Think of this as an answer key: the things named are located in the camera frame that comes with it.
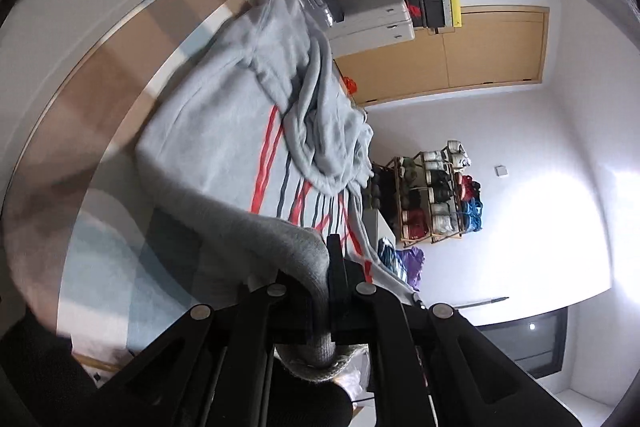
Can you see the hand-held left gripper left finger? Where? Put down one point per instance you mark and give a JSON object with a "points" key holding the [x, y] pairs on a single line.
{"points": [[287, 312]]}

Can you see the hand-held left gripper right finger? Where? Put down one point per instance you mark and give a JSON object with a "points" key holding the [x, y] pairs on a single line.
{"points": [[336, 277]]}

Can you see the grey printed hoodie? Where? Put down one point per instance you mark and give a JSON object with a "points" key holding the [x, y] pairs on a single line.
{"points": [[220, 127]]}

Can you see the blue plaid shirt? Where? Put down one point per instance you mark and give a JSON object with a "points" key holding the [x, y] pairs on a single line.
{"points": [[390, 257]]}

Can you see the grey bedside bench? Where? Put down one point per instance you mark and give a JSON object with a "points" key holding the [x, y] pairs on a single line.
{"points": [[377, 227]]}

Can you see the purple bag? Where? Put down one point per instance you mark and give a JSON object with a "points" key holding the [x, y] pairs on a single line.
{"points": [[414, 267]]}

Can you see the loose pile of shoes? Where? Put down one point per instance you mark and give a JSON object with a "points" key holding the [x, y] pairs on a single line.
{"points": [[382, 187]]}

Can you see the wooden shoe rack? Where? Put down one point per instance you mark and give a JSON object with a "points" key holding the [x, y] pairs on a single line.
{"points": [[397, 187]]}

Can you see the rows of assorted shoes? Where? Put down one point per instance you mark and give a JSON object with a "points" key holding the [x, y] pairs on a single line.
{"points": [[440, 207]]}

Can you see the orange plastic bag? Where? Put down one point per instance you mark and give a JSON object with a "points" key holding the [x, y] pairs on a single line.
{"points": [[351, 85]]}

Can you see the black television screen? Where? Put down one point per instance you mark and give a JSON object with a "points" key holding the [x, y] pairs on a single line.
{"points": [[530, 342]]}

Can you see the wooden door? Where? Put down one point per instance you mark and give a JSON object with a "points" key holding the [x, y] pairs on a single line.
{"points": [[475, 52]]}

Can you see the white drawer cabinet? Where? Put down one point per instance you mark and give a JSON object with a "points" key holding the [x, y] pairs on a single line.
{"points": [[370, 14]]}

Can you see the black red logo shoe box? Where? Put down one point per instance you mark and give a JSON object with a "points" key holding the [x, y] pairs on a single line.
{"points": [[412, 7]]}

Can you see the checkered tablecloth table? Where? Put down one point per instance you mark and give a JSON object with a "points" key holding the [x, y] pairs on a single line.
{"points": [[125, 72]]}

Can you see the white light switch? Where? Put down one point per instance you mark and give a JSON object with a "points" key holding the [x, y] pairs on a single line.
{"points": [[502, 171]]}

